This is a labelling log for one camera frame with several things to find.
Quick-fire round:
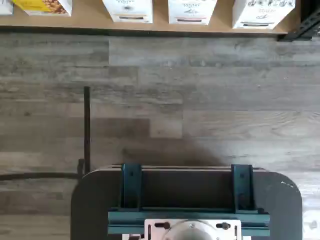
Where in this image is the white box green strip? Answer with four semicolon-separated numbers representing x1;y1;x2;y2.
231;0;296;30

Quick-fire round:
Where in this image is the white box pink strip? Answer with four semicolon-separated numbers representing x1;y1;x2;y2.
167;0;218;26

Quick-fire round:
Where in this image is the white box tan strip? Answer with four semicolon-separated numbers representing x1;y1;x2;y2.
101;0;154;24

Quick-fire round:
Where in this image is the tan wooden shelf board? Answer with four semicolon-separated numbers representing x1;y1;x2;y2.
0;0;302;35

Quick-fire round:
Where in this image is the yellow cereal box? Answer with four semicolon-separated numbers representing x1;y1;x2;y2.
10;0;73;18

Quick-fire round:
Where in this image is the plain white box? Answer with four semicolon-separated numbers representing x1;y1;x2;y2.
0;0;14;16

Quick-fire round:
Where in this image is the black upright pole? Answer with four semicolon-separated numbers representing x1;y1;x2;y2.
83;85;92;174

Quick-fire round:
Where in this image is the teal metal crossbeam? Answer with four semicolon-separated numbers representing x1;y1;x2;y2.
107;206;271;237

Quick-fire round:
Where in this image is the dark rounded cart top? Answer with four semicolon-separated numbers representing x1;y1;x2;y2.
70;165;304;240

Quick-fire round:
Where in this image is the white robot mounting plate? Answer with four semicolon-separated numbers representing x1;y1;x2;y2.
144;218;243;240

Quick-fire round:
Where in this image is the teal metal bracket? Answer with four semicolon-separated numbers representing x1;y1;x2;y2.
120;163;143;210
230;163;256;212

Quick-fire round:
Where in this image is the black floor cable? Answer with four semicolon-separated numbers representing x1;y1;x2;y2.
0;158;85;181

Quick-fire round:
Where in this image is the black metal shelf frame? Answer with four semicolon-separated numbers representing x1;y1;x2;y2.
0;0;320;42

